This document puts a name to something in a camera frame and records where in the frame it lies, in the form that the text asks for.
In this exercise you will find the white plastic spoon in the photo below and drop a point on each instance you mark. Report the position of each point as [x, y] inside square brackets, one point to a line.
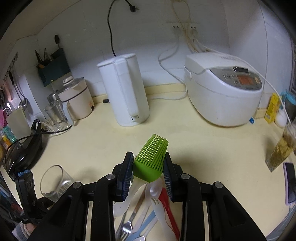
[154, 189]

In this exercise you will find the yellow box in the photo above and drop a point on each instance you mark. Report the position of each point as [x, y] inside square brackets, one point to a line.
[273, 107]

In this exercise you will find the beige electric cooking pot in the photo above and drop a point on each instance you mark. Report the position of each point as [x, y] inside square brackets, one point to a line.
[75, 95]

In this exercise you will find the clear glass pitcher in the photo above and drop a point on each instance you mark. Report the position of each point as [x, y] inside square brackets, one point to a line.
[58, 112]

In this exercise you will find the red plastic spoon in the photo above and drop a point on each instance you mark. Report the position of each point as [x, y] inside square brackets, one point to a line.
[165, 201]

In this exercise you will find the white rice cooker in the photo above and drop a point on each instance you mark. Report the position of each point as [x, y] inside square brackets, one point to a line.
[225, 90]

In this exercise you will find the white electric kettle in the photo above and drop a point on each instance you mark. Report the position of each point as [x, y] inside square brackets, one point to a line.
[125, 89]

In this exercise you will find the green silicone basting brush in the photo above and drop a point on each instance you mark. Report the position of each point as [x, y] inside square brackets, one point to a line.
[147, 168]

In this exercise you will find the dark green wall holder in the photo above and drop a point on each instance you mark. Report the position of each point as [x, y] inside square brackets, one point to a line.
[51, 70]

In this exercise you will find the blue plastic utensil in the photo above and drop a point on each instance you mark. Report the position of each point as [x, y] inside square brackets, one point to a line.
[149, 223]

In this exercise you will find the metal fork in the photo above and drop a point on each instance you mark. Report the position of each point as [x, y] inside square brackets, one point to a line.
[125, 229]

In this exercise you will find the smartphone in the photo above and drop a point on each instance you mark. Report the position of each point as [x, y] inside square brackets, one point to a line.
[289, 172]

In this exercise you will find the glass of tea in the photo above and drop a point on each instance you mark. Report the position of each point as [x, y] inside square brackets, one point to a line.
[284, 147]

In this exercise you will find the black appliance at left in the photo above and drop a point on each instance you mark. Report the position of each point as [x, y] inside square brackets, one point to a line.
[23, 156]

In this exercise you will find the white plastic spork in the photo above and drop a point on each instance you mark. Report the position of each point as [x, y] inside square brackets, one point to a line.
[160, 214]

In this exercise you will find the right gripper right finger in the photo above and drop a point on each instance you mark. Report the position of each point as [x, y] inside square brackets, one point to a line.
[172, 175]

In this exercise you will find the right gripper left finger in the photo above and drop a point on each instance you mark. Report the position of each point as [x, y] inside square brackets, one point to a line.
[123, 174]

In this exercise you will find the clear ribbed drinking glass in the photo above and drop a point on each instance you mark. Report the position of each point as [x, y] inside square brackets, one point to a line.
[55, 182]

